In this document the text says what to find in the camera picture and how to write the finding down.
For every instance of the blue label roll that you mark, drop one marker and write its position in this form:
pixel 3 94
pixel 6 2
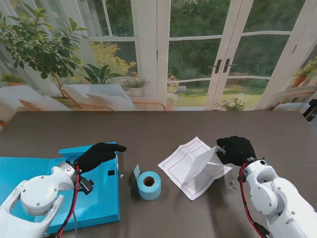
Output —
pixel 148 194

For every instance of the printed garden window backdrop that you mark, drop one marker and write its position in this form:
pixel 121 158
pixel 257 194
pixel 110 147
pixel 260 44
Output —
pixel 198 49

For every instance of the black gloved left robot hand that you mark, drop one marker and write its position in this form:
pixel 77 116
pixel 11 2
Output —
pixel 99 155

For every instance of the blue file box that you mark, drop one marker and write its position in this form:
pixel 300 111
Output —
pixel 104 198

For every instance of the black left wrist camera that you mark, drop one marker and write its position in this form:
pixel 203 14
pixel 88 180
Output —
pixel 87 186

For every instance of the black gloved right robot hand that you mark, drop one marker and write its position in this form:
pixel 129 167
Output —
pixel 237 148

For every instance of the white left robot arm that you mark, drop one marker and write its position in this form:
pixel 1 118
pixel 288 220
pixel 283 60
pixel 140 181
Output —
pixel 37 193

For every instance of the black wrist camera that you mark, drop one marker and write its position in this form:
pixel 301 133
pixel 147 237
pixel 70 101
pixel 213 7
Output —
pixel 87 186
pixel 241 177

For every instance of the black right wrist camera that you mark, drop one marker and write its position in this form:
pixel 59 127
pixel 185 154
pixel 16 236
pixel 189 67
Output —
pixel 241 177

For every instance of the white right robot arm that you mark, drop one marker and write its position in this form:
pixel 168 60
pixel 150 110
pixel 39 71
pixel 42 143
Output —
pixel 272 198

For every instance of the black stand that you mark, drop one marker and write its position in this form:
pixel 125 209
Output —
pixel 311 109

